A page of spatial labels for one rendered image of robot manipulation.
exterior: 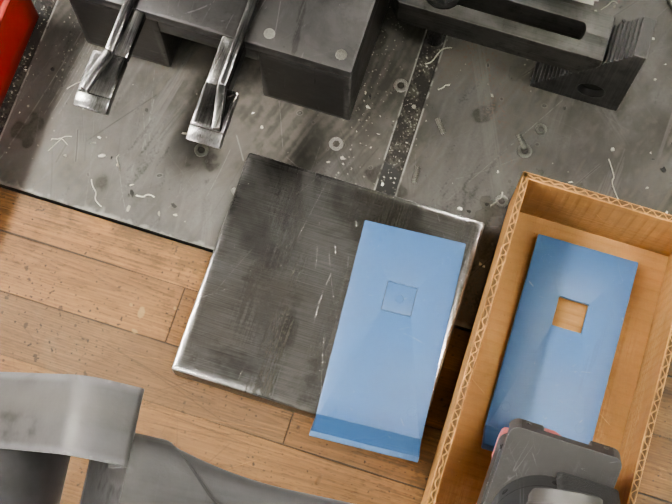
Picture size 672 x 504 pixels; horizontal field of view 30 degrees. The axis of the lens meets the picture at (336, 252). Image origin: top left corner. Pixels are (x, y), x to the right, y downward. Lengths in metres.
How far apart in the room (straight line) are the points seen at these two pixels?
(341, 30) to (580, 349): 0.26
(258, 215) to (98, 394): 0.41
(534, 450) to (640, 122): 0.30
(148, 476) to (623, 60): 0.49
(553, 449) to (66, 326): 0.35
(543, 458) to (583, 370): 0.15
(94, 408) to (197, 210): 0.43
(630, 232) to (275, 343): 0.25
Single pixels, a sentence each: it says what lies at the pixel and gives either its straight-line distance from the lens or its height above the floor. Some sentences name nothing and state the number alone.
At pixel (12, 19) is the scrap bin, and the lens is 0.91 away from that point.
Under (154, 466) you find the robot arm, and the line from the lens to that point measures 0.47.
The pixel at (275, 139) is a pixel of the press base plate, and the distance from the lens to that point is 0.90.
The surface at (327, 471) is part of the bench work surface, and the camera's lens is 0.84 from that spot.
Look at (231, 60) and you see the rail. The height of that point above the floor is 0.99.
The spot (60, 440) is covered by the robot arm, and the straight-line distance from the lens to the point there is 0.46.
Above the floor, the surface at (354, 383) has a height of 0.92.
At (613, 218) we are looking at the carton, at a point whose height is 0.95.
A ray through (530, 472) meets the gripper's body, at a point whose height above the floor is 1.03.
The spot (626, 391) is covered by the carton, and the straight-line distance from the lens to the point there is 0.86.
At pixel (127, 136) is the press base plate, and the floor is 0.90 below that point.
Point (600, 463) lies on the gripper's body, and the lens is 0.72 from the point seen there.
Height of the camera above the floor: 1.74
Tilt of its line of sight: 74 degrees down
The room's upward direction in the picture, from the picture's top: 1 degrees clockwise
